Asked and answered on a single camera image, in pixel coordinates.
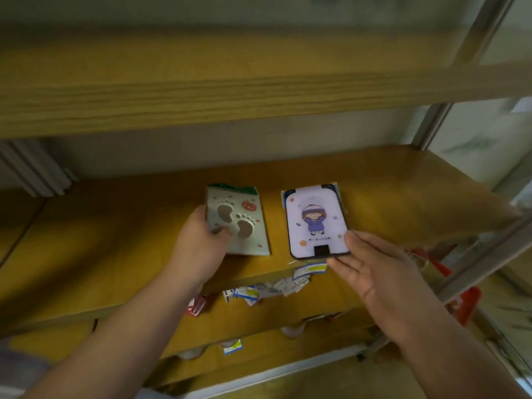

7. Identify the person's left hand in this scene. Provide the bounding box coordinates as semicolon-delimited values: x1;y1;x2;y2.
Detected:
166;204;233;288

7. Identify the person's right hand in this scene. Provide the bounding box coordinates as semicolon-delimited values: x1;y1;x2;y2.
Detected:
326;229;442;346

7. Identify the mint footprint card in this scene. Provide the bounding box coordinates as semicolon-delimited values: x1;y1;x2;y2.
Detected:
206;183;272;257

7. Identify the purple cartoon girl card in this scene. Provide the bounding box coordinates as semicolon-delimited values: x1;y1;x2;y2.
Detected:
281;183;351;260

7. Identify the person's right forearm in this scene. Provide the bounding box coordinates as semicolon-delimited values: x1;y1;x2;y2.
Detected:
390;305;532;399

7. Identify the person's left forearm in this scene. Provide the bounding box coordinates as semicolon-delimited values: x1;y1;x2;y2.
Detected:
21;265;207;399

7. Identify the flat striped packet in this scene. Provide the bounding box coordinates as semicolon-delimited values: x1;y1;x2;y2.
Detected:
301;311;348;323

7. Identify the red plastic basket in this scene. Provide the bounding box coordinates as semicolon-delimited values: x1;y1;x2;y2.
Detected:
443;285;484;328

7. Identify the pile of white paper tags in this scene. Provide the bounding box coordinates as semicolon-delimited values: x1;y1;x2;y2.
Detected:
222;274;313;307

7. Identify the white round cup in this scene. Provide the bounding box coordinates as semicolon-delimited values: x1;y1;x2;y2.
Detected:
279;321;309;340
177;346;207;361

